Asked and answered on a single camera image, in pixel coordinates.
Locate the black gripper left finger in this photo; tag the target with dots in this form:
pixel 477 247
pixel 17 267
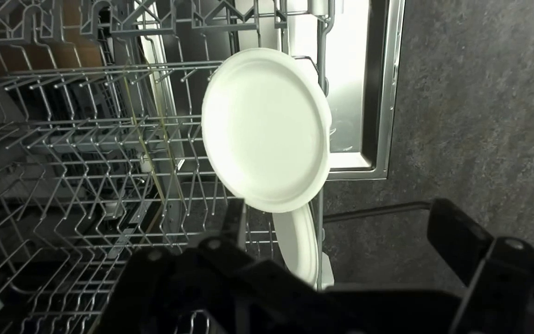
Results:
pixel 220 286

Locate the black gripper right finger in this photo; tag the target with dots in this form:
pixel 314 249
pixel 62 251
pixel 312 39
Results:
pixel 498 273

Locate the white plate lower rack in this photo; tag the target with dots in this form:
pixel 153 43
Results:
pixel 297 239

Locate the white plate in rack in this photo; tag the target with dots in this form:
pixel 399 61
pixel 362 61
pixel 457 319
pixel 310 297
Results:
pixel 266 126

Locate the open dishwasher door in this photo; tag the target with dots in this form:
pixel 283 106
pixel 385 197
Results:
pixel 361 59

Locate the wire dishwasher top rack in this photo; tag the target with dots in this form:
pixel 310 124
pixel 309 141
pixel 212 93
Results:
pixel 101 141

